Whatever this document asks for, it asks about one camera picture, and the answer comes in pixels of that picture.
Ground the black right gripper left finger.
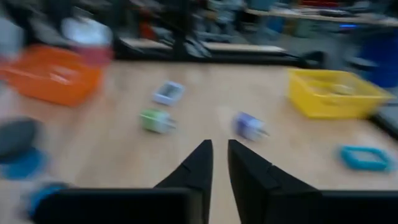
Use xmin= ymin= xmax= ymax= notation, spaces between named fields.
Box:
xmin=154 ymin=139 xmax=214 ymax=224

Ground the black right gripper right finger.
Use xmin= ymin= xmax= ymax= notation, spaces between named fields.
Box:
xmin=228 ymin=139 xmax=323 ymax=224

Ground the purple white USB charger cube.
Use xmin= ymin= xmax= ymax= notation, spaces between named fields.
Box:
xmin=231 ymin=111 xmax=270 ymax=142

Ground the green white USB charger cube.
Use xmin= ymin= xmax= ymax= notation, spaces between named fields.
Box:
xmin=139 ymin=108 xmax=177 ymax=135

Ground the white digital clock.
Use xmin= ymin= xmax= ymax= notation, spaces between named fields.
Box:
xmin=151 ymin=80 xmax=187 ymax=107

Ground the blue sand hourglass black cap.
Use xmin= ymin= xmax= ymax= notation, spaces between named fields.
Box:
xmin=0 ymin=116 xmax=49 ymax=181

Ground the yellow plastic basket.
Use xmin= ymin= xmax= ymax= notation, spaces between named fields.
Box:
xmin=286 ymin=67 xmax=394 ymax=121

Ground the small teal rectangular item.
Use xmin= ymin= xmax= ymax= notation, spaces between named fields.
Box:
xmin=337 ymin=144 xmax=395 ymax=172

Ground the orange plastic basket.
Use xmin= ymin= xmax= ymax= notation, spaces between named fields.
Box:
xmin=0 ymin=43 xmax=103 ymax=108

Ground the blue background container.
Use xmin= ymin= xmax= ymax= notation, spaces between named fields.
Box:
xmin=357 ymin=27 xmax=398 ymax=88

